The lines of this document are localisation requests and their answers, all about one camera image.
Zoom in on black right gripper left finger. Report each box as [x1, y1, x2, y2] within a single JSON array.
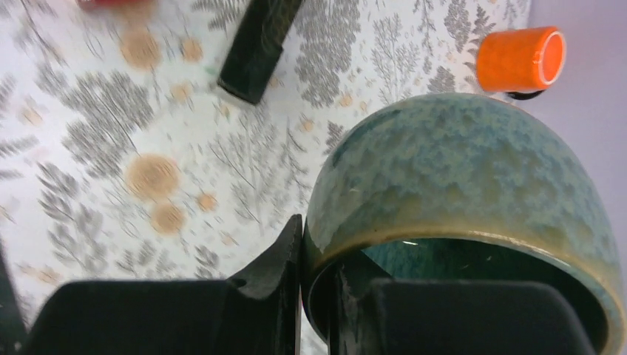
[[21, 214, 302, 354]]

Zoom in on black rectangular box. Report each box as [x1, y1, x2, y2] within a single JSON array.
[[217, 0, 302, 105]]

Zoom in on green ceramic mug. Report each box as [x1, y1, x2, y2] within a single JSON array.
[[302, 93, 626, 354]]

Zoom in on silver red stapler box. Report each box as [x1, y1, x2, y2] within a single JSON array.
[[75, 0, 140, 11]]

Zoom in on large orange mug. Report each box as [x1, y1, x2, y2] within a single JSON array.
[[476, 27, 567, 101]]

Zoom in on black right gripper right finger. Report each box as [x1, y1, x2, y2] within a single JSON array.
[[328, 251, 594, 354]]

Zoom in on floral tablecloth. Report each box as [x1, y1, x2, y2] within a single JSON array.
[[1, 1, 531, 332]]

